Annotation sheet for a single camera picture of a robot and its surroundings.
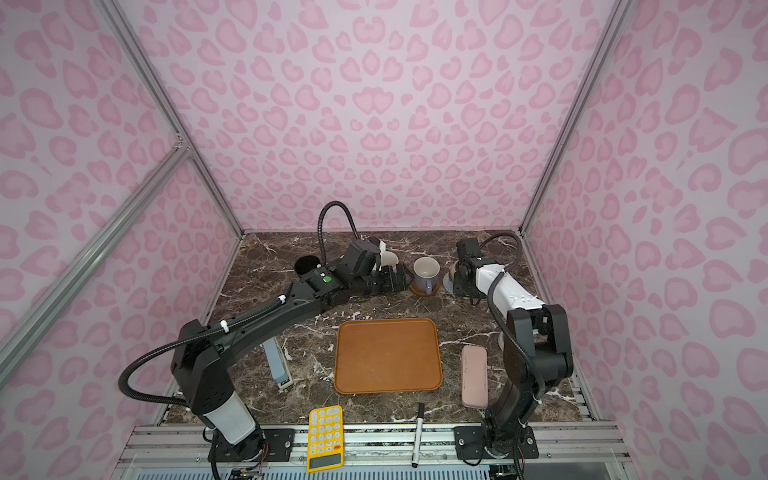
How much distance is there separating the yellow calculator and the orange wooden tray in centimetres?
7

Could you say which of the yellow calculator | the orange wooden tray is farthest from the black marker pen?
the yellow calculator

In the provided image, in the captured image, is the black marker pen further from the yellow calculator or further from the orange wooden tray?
the yellow calculator

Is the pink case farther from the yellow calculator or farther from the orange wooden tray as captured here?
the yellow calculator

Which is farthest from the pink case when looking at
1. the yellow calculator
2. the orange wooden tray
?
the yellow calculator

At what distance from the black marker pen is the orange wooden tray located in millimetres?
58

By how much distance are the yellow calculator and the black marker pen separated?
0.17m

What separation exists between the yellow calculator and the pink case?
1.10ft

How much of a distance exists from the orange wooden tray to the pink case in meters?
0.07

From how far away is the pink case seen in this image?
0.80m

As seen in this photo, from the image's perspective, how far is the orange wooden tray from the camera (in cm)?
85

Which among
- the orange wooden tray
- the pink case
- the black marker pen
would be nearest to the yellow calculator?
the orange wooden tray

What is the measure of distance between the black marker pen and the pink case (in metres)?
0.11

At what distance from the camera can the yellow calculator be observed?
2.36 ft

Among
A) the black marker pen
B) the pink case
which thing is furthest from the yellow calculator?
the pink case
